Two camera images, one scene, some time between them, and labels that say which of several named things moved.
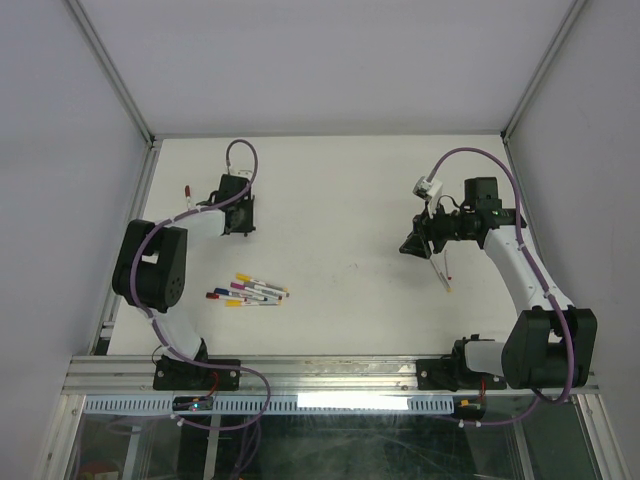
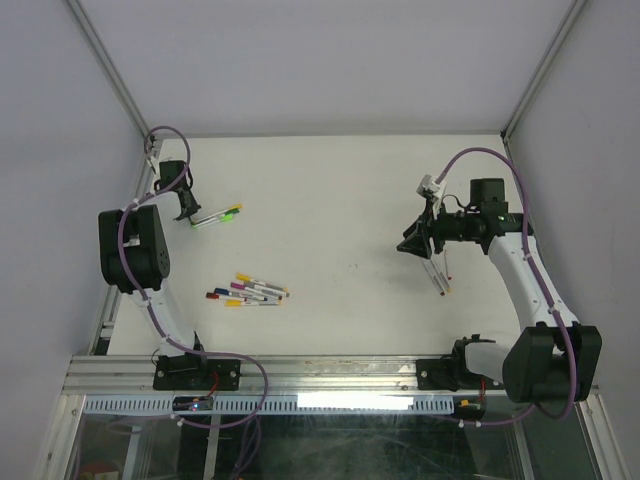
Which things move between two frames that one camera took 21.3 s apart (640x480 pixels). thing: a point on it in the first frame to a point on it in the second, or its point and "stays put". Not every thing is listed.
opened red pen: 446,259 stays put
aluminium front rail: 133,374 stays put
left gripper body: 247,217 to 190,194
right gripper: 424,226 stays put
